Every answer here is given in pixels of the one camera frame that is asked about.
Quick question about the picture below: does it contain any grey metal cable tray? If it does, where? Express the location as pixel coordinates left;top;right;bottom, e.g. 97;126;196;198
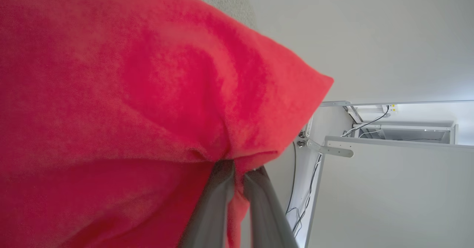
352;121;458;145

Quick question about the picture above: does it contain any black and white cable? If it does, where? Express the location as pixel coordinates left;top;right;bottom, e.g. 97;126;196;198
341;106;390;138

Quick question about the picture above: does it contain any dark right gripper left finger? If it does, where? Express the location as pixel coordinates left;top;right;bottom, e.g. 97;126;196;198
179;160;236;248

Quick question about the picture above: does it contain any red Bulls basketball jersey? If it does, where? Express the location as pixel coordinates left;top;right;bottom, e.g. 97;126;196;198
0;0;334;248

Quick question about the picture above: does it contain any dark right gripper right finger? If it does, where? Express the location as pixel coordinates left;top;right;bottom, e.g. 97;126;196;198
243;166;299;248

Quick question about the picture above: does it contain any white desk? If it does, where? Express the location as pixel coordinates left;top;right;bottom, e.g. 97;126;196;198
296;100;474;248

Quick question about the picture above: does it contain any long black cable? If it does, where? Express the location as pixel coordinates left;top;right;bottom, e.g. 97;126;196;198
285;141;323;237

